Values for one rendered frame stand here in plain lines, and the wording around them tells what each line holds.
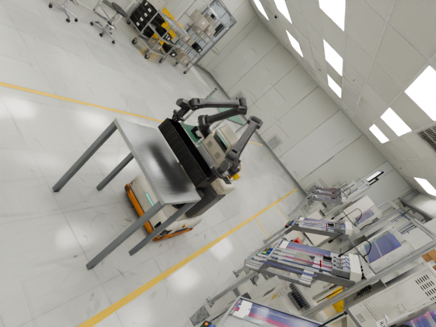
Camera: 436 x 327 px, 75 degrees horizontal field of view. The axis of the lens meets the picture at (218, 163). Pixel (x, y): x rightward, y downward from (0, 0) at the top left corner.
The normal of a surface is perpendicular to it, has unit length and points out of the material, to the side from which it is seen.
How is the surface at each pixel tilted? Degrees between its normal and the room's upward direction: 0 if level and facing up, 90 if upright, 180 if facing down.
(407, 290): 90
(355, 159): 90
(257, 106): 90
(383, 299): 90
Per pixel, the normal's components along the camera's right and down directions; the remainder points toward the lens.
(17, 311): 0.72, -0.62
